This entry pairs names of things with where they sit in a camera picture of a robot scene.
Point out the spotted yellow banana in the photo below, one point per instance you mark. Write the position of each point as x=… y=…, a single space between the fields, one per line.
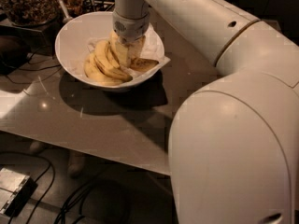
x=138 y=64

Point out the yellow banana left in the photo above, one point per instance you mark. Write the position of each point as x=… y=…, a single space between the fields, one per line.
x=92 y=71

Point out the glass jar of nuts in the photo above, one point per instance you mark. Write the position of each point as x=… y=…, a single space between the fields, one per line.
x=25 y=13

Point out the white paper liner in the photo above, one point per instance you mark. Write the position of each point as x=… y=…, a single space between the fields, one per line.
x=154 y=50

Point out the white handled scoop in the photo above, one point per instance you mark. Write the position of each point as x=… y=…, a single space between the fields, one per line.
x=67 y=18

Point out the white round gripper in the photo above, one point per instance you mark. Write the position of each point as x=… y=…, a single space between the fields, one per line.
x=131 y=28

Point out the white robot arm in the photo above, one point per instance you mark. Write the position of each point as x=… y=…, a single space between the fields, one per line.
x=233 y=145

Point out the white ceramic bowl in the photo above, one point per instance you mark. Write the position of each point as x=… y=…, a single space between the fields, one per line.
x=74 y=44

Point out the silver metal box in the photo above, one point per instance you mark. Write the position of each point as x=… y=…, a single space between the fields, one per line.
x=14 y=192

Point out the dark round object left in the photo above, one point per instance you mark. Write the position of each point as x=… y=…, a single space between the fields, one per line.
x=13 y=53

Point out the yellow banana middle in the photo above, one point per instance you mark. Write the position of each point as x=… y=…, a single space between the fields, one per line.
x=105 y=65

